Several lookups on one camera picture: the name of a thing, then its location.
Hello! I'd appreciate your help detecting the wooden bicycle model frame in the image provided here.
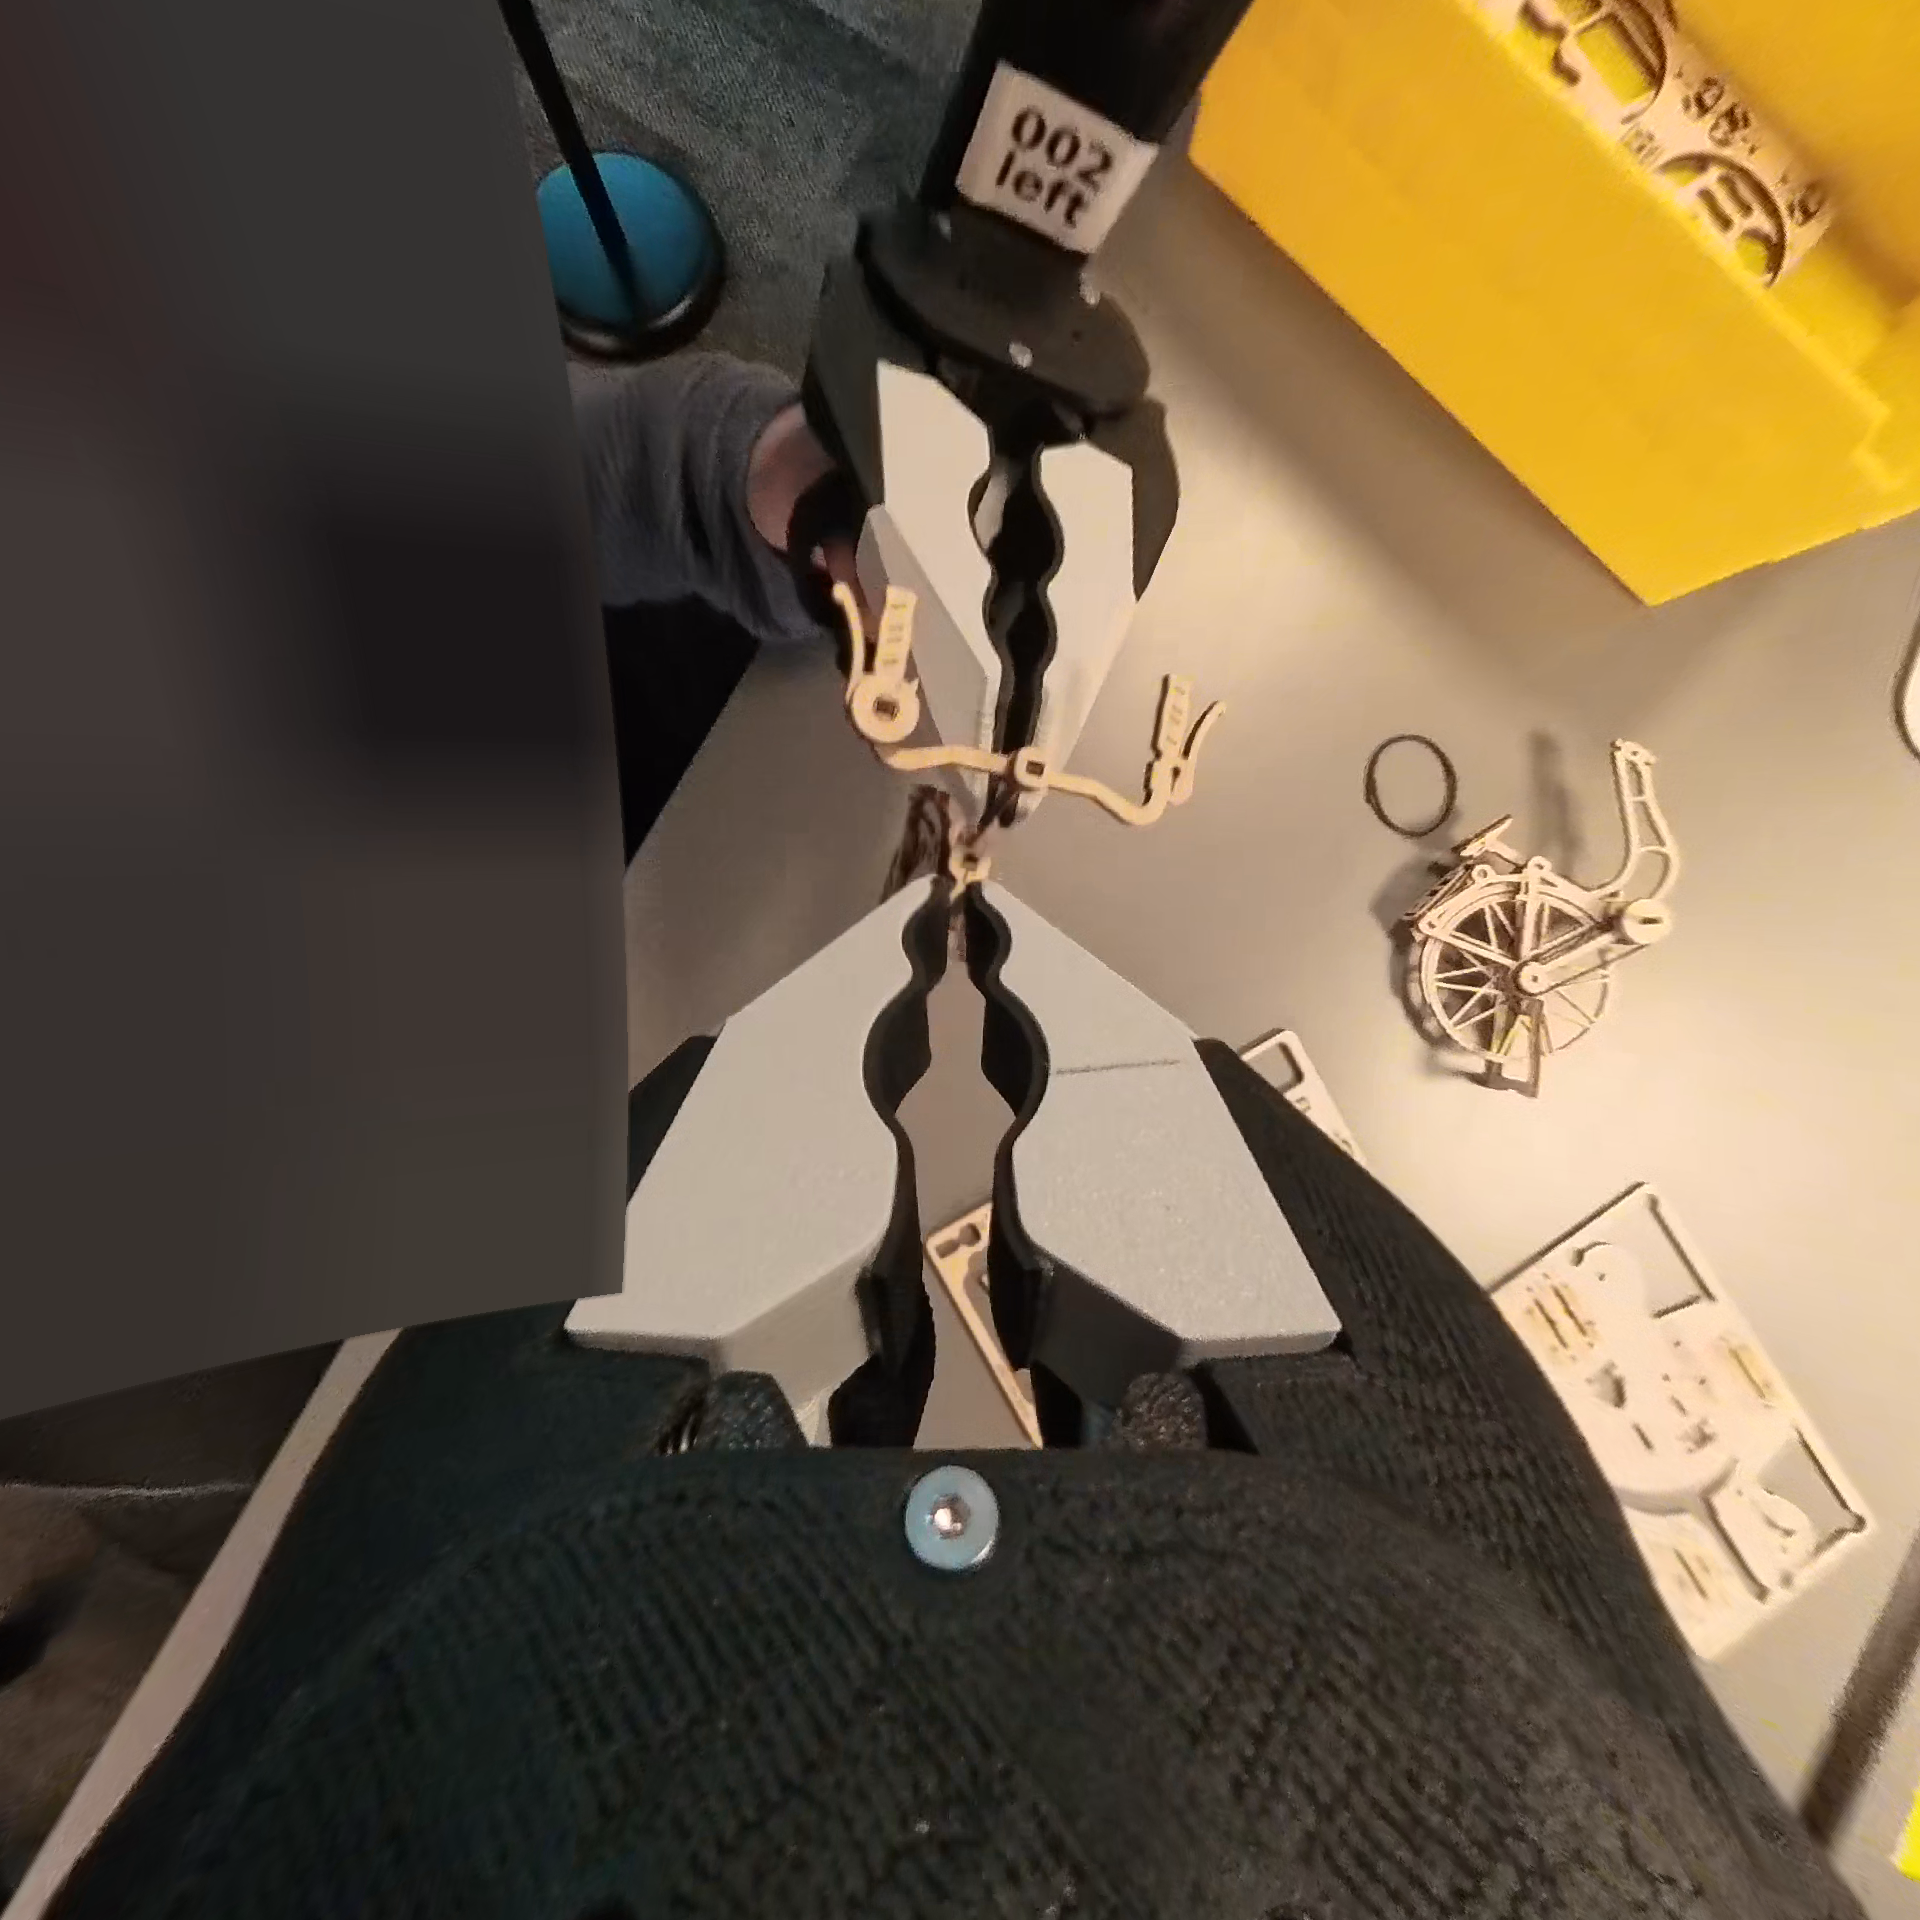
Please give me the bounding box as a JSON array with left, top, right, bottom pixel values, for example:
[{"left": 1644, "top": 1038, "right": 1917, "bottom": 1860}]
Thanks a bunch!
[{"left": 1395, "top": 739, "right": 1682, "bottom": 1099}]

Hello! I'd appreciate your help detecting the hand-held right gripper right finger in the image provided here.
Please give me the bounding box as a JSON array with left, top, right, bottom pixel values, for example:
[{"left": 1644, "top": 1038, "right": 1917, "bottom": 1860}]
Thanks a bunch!
[{"left": 959, "top": 883, "right": 1345, "bottom": 1447}]

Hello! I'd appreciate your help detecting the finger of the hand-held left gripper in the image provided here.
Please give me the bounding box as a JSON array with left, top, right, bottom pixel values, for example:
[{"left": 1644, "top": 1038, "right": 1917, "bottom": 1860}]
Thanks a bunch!
[
  {"left": 1011, "top": 440, "right": 1136, "bottom": 826},
  {"left": 853, "top": 363, "right": 1002, "bottom": 789}
]

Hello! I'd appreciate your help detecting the person's left hand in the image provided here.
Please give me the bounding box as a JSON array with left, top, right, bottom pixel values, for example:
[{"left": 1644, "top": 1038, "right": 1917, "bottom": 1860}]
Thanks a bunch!
[{"left": 745, "top": 400, "right": 873, "bottom": 609}]

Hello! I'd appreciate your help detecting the yellow plastic bin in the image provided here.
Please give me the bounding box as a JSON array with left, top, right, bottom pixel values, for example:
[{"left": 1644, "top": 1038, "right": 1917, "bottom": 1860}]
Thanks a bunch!
[{"left": 1185, "top": 0, "right": 1920, "bottom": 609}]

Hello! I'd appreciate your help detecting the wooden model handlebar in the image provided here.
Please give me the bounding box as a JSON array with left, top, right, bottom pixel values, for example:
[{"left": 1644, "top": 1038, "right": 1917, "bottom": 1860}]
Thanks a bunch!
[{"left": 829, "top": 580, "right": 1227, "bottom": 830}]

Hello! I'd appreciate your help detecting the wooden sheet with large cutouts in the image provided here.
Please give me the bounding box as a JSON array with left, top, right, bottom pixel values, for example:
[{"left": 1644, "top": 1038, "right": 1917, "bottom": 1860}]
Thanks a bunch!
[{"left": 922, "top": 1029, "right": 1370, "bottom": 1452}]

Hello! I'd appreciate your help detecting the blue round stand base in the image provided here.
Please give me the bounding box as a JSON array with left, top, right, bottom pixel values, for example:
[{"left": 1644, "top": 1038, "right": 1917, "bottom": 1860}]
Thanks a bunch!
[{"left": 501, "top": 0, "right": 726, "bottom": 363}]

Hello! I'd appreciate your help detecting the wooden sheet with round cutouts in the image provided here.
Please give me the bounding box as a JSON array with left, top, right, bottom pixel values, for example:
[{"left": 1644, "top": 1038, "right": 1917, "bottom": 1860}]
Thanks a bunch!
[{"left": 1515, "top": 0, "right": 1837, "bottom": 288}]

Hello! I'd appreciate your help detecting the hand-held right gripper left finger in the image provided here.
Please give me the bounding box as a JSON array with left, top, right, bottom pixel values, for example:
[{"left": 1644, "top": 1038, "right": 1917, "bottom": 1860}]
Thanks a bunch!
[{"left": 566, "top": 883, "right": 951, "bottom": 1447}]

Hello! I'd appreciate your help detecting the black rubber band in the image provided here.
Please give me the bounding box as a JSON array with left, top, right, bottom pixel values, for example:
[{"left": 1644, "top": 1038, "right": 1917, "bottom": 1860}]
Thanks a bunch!
[{"left": 1366, "top": 736, "right": 1458, "bottom": 838}]

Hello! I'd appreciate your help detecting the person's left forearm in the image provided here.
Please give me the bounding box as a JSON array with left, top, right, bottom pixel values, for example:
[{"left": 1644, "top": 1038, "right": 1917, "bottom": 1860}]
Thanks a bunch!
[{"left": 568, "top": 354, "right": 797, "bottom": 651}]

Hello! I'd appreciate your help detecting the wooden sheet with small parts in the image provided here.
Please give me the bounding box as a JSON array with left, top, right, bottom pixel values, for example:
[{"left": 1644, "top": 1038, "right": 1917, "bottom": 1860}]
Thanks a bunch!
[{"left": 1484, "top": 1181, "right": 1875, "bottom": 1659}]

